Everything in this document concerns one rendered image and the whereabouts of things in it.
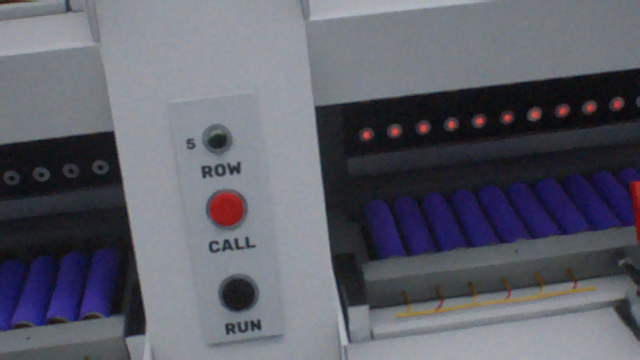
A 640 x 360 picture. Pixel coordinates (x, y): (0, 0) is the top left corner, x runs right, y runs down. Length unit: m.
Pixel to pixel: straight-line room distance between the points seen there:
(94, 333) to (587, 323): 0.28
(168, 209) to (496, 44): 0.18
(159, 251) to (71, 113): 0.08
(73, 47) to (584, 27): 0.24
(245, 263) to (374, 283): 0.11
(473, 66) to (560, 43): 0.04
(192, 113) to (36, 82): 0.07
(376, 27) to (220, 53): 0.07
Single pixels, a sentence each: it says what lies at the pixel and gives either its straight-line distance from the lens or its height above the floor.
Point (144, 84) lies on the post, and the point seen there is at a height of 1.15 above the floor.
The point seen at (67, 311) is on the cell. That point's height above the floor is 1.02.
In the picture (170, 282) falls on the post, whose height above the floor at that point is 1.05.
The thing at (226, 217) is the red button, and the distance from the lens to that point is 0.35.
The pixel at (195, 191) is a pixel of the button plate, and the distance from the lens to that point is 0.35.
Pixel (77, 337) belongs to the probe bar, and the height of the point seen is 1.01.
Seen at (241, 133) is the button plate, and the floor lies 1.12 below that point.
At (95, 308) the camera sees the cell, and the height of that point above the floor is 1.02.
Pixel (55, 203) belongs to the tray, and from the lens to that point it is 0.55.
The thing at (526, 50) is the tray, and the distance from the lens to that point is 0.38.
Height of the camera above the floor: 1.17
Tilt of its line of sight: 12 degrees down
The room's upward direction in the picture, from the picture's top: 6 degrees counter-clockwise
